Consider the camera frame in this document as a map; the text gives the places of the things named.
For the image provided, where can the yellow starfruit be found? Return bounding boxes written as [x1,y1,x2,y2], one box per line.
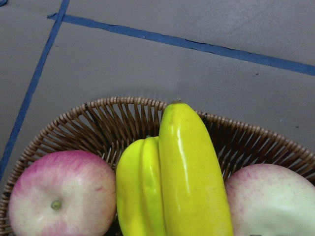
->
[116,137,166,236]

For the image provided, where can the yellow banana basket back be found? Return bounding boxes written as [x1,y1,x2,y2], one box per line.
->
[159,103,233,236]

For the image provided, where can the pink apple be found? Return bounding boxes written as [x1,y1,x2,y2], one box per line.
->
[8,150,116,236]

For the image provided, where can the brown wicker basket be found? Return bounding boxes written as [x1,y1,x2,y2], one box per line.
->
[0,97,315,236]

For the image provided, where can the pale peach apple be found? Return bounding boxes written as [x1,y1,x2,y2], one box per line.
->
[225,164,315,236]

